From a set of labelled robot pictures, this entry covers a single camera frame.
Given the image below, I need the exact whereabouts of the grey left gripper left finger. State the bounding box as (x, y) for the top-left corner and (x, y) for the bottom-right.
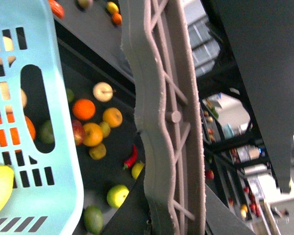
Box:
(121, 0), (206, 235)

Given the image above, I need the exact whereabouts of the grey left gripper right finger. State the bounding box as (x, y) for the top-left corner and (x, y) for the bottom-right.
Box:
(203, 0), (294, 193)

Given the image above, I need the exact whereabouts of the large light blue basket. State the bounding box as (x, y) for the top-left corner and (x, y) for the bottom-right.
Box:
(0, 0), (84, 235)

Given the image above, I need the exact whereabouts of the orange mandarin back shelf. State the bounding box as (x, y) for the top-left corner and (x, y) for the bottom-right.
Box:
(112, 13), (123, 25)

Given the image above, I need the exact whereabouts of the yellow lemon back shelf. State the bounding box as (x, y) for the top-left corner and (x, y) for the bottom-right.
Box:
(106, 1), (120, 15)

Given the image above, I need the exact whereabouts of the black metal shelf rack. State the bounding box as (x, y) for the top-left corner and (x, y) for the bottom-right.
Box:
(53, 0), (294, 235)

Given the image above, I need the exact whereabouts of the orange fruit front shelf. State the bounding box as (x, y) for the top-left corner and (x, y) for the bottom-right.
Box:
(72, 98), (96, 120)

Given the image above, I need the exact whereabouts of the red tomato back shelf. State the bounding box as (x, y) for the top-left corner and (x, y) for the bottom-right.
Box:
(49, 0), (65, 19)

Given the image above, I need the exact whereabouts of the red apple front shelf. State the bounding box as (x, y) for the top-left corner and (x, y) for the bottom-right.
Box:
(72, 119), (85, 146)

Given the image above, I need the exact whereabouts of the pale white pear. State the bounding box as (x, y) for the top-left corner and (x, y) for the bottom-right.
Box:
(93, 82), (116, 102)

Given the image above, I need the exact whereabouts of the golden round pear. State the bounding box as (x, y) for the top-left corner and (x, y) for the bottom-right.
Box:
(102, 107), (123, 128)

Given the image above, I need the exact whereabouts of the green lime upper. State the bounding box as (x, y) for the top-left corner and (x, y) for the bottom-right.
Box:
(66, 88), (74, 103)

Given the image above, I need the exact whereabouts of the green lime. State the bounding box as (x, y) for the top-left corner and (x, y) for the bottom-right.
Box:
(38, 120), (55, 144)
(66, 88), (74, 103)

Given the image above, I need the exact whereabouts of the small yellow green fruit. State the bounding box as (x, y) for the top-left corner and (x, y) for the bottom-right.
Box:
(99, 121), (111, 138)

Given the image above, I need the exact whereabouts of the red chili pepper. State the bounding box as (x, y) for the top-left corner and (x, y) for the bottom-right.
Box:
(123, 144), (138, 169)

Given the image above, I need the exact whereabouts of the brown kiwi fruit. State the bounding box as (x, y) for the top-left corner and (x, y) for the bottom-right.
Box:
(89, 143), (106, 160)

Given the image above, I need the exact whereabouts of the green lime lower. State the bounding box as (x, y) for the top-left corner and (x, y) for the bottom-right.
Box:
(38, 120), (55, 144)

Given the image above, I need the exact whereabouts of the green apple front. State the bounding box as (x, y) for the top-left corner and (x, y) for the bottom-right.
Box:
(106, 185), (129, 209)

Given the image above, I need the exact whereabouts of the green avocado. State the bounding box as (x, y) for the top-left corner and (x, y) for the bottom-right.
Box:
(84, 205), (103, 235)

